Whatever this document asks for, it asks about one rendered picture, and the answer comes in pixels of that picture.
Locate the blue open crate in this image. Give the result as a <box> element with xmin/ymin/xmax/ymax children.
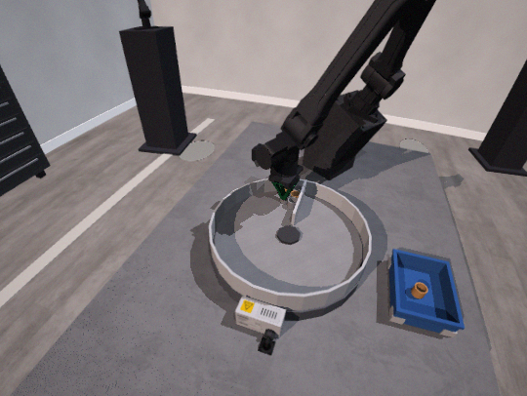
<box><xmin>387</xmin><ymin>249</ymin><xmax>465</xmax><ymax>337</ymax></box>

